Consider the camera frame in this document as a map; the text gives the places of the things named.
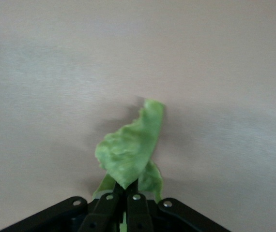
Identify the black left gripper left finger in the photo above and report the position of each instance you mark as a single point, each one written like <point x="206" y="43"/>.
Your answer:
<point x="101" y="212"/>

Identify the green lettuce leaf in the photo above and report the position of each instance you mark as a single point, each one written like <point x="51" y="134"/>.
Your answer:
<point x="133" y="145"/>

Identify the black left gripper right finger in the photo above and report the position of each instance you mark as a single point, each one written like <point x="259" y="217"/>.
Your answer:
<point x="138" y="212"/>

